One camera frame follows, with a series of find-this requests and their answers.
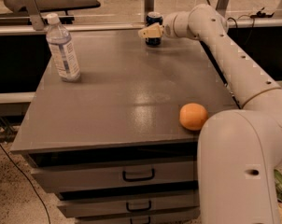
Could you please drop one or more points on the left metal bracket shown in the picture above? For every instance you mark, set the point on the left metal bracket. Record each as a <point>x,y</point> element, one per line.
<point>22,13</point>

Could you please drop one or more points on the bottom grey drawer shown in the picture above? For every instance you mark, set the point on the bottom grey drawer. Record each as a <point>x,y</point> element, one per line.
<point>153,217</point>

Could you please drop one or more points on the grey drawer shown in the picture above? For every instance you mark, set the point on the grey drawer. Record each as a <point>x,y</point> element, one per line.
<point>153,217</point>
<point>115,174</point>
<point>130,204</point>

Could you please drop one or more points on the middle grey drawer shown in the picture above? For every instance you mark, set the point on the middle grey drawer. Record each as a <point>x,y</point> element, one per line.
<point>130,204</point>

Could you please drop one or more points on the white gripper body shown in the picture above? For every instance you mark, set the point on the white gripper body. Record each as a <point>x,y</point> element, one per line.
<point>169,28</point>

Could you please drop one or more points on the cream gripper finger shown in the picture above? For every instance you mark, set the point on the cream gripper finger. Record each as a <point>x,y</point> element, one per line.
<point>155,30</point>

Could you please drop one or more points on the blue pepsi can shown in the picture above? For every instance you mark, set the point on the blue pepsi can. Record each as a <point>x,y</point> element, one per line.
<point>154,22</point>

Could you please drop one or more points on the grey drawer cabinet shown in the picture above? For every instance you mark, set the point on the grey drawer cabinet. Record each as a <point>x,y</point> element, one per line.
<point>124,108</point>

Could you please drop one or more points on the top grey drawer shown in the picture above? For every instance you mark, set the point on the top grey drawer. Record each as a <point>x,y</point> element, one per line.
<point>115,174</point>

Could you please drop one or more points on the orange fruit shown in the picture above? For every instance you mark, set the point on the orange fruit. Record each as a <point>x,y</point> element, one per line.
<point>193,116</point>

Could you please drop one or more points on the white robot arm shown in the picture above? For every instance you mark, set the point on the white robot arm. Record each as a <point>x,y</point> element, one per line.
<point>238,149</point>

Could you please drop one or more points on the clear plastic water bottle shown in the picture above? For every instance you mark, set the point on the clear plastic water bottle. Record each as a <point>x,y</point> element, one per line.
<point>62,49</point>

